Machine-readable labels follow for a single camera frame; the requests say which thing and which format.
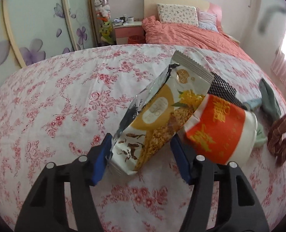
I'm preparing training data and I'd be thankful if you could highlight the red white paper cup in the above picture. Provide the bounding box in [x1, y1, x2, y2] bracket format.
[183, 94, 258, 166]

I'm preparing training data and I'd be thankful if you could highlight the grey green sock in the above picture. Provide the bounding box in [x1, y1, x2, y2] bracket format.
[259, 78, 281, 121]

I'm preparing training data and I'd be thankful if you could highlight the yellow white snack wrapper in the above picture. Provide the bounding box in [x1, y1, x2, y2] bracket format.
[109, 50, 214, 176]

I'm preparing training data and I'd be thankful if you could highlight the mint green cat sock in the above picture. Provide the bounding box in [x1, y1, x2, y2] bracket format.
[253, 123, 267, 148]

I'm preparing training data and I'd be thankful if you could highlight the brown striped scrunchie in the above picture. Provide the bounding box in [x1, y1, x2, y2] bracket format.
[267, 114, 286, 166]

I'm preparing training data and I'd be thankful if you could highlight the white pink floral bedspread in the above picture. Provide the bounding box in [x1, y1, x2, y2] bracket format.
[0, 43, 286, 232]

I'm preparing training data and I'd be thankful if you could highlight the light blue cream tube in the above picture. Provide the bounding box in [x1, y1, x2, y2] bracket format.
[242, 98, 262, 112]

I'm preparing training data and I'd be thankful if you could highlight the black beaded mat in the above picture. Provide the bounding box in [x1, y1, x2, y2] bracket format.
[208, 72, 247, 110]

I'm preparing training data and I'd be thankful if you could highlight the floral sliding wardrobe door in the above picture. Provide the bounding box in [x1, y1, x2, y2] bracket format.
[0, 0, 96, 87]

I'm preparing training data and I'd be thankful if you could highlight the pink striped pillow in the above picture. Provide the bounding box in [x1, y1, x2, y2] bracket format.
[197, 9, 218, 32]

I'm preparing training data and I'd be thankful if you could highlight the coral pink duvet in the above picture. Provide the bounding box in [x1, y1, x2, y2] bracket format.
[142, 15, 254, 63]

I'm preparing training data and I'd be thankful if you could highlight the pink bedside table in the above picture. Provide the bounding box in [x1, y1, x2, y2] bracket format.
[113, 21, 146, 45]

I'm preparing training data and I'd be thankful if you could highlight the floral print pillow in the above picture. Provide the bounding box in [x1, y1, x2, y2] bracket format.
[157, 4, 198, 26]

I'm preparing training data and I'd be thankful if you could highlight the white mug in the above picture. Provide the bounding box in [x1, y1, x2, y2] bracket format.
[127, 17, 134, 24]

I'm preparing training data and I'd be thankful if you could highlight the clear tube of plush toys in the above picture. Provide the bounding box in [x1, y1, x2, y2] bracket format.
[92, 0, 114, 46]

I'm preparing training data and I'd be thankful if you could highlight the beige pink headboard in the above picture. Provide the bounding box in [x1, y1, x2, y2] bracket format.
[143, 0, 222, 28]

